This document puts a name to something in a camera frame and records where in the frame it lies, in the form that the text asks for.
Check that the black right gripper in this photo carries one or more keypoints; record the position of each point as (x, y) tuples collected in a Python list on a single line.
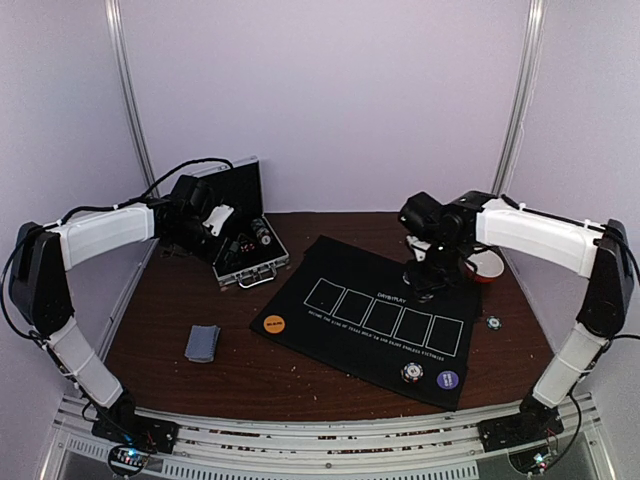
[(427, 275)]

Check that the single green poker chip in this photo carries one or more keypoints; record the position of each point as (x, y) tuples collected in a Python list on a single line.
[(494, 323)]

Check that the purple small blind button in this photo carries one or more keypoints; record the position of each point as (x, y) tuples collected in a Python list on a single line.
[(448, 380)]

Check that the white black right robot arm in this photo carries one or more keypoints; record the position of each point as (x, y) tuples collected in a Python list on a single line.
[(442, 236)]

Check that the aluminium poker chip case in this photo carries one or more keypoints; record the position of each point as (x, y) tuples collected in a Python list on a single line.
[(241, 188)]

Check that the poker chip stack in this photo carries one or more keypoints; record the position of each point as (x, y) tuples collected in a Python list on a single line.
[(412, 372)]

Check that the black poker playing mat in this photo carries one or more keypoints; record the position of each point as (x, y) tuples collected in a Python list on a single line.
[(350, 309)]

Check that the right aluminium frame post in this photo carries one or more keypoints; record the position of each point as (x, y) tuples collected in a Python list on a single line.
[(524, 91)]

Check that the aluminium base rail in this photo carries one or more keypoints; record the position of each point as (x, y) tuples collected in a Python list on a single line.
[(438, 446)]

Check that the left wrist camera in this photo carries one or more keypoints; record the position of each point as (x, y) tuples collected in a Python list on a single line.
[(197, 197)]

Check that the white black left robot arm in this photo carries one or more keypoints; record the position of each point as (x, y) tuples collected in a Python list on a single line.
[(41, 284)]

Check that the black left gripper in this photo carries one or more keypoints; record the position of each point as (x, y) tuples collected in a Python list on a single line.
[(212, 255)]

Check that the red white bowl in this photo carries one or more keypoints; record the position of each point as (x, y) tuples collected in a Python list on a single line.
[(484, 266)]

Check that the aluminium frame post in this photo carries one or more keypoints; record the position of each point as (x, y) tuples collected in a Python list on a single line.
[(524, 91), (117, 35)]

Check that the orange big blind button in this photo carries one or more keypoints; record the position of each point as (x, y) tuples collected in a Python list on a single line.
[(274, 324)]

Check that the left aluminium frame post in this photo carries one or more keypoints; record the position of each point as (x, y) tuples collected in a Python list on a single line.
[(117, 35)]

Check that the green red poker chip row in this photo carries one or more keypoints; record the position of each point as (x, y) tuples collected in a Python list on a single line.
[(261, 231)]

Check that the blue playing card deck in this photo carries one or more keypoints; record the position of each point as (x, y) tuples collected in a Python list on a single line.
[(201, 344)]

